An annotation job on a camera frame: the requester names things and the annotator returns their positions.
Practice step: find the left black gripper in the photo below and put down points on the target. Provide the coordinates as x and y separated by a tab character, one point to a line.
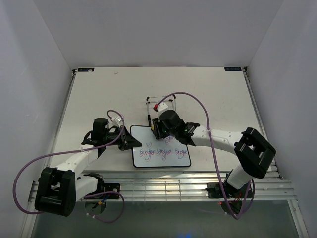
127	141

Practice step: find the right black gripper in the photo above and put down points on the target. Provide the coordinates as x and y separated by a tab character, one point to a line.
156	124

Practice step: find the small black-framed whiteboard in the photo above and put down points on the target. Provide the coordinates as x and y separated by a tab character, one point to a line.
163	153

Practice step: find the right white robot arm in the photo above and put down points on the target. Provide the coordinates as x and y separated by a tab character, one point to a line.
253	151

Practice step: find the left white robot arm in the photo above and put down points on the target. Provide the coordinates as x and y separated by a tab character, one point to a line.
61	187

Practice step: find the right blue corner label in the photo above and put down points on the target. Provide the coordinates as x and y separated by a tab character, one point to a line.
232	69

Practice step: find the blue corner label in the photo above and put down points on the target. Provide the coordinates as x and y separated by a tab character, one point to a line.
85	69
232	69

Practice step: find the left blue corner label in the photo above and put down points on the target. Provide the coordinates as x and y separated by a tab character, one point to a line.
85	69

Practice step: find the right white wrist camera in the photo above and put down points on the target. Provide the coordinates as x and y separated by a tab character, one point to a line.
161	108

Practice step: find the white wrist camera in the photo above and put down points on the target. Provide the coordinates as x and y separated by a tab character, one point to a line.
117	120
161	108

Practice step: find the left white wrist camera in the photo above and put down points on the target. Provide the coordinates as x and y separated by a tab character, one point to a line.
117	120

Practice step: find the metal wire whiteboard stand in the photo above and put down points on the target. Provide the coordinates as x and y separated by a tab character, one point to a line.
151	101

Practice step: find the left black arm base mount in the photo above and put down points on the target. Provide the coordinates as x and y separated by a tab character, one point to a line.
112	188

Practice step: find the aluminium rail frame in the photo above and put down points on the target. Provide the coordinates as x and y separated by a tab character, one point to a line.
173	186

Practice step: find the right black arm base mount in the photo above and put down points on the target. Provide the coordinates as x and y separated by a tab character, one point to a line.
214	191

